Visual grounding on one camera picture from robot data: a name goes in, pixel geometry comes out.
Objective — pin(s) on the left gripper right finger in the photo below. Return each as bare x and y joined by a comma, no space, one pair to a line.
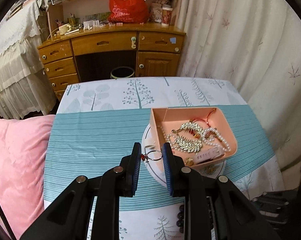
182,181

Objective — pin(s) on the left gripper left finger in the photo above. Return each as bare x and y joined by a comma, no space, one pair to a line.
119,181

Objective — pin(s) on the small silver brooch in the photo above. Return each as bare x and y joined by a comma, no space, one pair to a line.
211,169

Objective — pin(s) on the gold rhinestone hair comb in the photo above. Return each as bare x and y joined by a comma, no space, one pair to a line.
187,138

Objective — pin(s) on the pink smart watch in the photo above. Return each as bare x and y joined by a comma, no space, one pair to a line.
207,155

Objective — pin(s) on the pink jewelry tray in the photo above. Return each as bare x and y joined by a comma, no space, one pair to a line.
218,131

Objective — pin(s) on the tree print tablecloth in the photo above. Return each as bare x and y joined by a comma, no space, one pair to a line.
98,123

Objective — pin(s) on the pink quilt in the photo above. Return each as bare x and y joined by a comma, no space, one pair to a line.
23,145

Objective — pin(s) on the waste bin under desk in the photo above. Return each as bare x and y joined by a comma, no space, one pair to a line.
122,72

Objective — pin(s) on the lace covered furniture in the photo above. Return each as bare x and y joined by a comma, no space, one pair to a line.
24,87

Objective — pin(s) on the wooden desk with hutch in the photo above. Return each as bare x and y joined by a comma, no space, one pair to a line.
149,49

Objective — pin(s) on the cream floral curtain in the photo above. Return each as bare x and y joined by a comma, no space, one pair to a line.
256,45

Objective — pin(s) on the red patterned cup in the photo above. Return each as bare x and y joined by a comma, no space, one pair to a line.
166,15

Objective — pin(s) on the red plastic bag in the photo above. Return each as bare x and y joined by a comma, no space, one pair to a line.
128,11

